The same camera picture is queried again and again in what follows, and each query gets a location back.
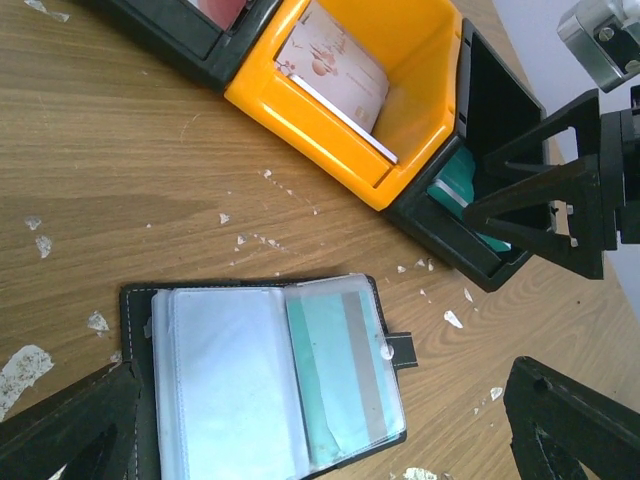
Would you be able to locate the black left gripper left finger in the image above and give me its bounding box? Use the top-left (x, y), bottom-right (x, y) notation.
top-left (1, 361), bottom-right (142, 479)

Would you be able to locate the black leather card holder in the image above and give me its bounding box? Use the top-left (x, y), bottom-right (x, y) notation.
top-left (119, 273), bottom-right (417, 479)

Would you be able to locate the red white card stack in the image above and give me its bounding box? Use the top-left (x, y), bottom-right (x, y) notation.
top-left (190, 0), bottom-right (248, 30)

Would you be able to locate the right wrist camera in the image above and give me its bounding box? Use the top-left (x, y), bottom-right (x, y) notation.
top-left (557, 0), bottom-right (639, 93)

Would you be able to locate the black bin with red cards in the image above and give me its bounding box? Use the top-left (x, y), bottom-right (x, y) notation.
top-left (81, 1), bottom-right (281, 93)

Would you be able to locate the black bin with teal cards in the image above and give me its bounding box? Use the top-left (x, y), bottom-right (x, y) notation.
top-left (382, 19), bottom-right (546, 292)

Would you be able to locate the teal card stack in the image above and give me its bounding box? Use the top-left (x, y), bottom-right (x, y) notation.
top-left (427, 144), bottom-right (514, 254)

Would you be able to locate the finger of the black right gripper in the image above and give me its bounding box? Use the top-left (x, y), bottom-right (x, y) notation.
top-left (483, 89), bottom-right (600, 182)
top-left (463, 155), bottom-right (605, 280)

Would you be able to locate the white pink card stack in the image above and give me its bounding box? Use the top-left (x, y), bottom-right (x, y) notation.
top-left (275, 1), bottom-right (398, 164)

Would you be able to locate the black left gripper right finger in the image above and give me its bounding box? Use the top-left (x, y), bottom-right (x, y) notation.
top-left (503, 356), bottom-right (639, 479)

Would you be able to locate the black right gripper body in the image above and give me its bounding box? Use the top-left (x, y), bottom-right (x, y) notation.
top-left (599, 86), bottom-right (639, 250)

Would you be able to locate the yellow plastic bin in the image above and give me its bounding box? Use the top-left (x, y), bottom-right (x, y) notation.
top-left (225, 1), bottom-right (463, 211)

